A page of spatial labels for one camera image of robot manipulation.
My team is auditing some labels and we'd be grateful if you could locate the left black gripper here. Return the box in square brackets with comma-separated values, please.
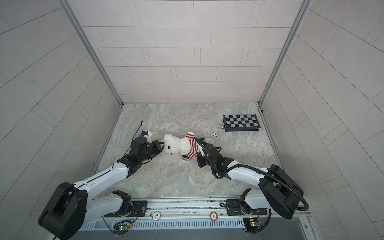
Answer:
[138, 140, 167, 163]

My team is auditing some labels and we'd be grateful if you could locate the red white striped sweater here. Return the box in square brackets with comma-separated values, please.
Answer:
[182, 132, 200, 161]

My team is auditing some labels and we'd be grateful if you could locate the white teddy bear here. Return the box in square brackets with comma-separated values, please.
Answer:
[162, 134, 193, 162]

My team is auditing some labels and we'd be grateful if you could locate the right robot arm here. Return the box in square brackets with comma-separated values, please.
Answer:
[198, 140, 309, 220]

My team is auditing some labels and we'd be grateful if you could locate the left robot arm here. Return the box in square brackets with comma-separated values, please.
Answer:
[38, 137, 164, 240]

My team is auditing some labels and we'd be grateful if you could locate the black white chessboard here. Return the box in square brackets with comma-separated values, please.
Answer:
[223, 114, 260, 132]

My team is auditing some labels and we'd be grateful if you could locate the right circuit board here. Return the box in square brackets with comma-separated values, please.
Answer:
[243, 218, 262, 233]

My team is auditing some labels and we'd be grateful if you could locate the circuit board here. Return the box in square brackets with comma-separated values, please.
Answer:
[243, 218, 262, 233]
[113, 220, 133, 236]

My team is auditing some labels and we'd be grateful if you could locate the left circuit board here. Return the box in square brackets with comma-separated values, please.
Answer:
[113, 220, 133, 236]

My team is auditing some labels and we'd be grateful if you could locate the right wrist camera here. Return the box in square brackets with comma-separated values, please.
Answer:
[194, 137, 207, 151]

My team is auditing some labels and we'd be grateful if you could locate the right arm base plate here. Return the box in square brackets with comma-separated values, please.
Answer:
[220, 199, 268, 216]

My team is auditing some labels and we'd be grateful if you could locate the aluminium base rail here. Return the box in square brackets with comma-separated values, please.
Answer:
[64, 196, 310, 221]

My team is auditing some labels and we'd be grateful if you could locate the red poker chip on rail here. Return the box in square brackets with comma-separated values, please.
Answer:
[210, 212, 218, 222]

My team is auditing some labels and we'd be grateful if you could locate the right black corrugated cable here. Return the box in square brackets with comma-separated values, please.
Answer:
[194, 137, 310, 212]

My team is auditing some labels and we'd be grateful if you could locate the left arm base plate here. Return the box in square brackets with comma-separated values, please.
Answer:
[104, 201, 148, 218]

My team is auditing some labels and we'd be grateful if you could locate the white poker chip on rail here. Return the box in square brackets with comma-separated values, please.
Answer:
[152, 211, 161, 221]

